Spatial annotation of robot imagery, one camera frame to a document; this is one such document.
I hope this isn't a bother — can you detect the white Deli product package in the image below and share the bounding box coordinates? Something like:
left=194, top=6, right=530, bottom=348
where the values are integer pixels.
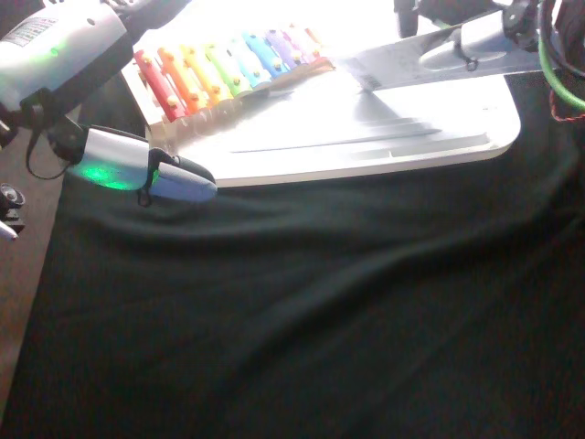
left=336, top=22, right=559, bottom=93

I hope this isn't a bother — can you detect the black table cloth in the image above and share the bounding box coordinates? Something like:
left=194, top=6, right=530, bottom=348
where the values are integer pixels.
left=0, top=68, right=585, bottom=439

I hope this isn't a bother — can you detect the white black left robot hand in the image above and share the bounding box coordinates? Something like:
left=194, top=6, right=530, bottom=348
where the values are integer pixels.
left=0, top=0, right=218, bottom=205

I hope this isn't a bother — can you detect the white plastic box lid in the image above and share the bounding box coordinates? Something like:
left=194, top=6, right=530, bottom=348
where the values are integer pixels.
left=122, top=0, right=523, bottom=189

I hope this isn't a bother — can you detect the rainbow wooden toy xylophone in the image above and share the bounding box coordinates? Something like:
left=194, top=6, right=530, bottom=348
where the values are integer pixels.
left=121, top=23, right=338, bottom=138

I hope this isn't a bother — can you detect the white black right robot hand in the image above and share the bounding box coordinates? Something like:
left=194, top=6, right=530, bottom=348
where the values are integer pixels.
left=392, top=0, right=545, bottom=72

